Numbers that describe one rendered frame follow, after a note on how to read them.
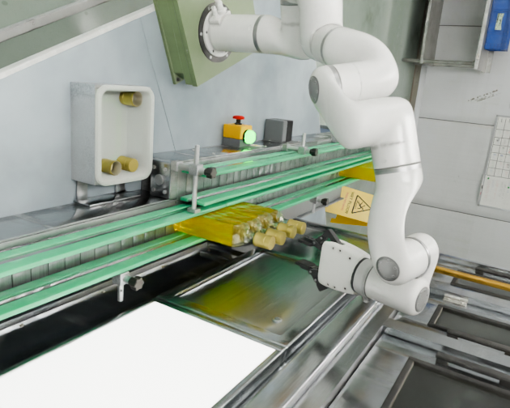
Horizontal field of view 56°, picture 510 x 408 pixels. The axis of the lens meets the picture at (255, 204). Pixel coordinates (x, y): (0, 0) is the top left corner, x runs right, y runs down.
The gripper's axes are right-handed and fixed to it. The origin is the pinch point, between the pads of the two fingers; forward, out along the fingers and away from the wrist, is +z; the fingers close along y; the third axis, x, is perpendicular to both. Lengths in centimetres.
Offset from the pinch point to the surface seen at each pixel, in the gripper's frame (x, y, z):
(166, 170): 15.4, 13.1, 35.2
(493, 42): -503, 112, 165
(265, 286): -0.3, -12.9, 11.9
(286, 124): -51, 23, 57
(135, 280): 34.3, -5.4, 16.2
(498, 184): -574, -55, 150
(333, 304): -6.1, -12.3, -5.4
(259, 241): 4.6, 0.1, 10.8
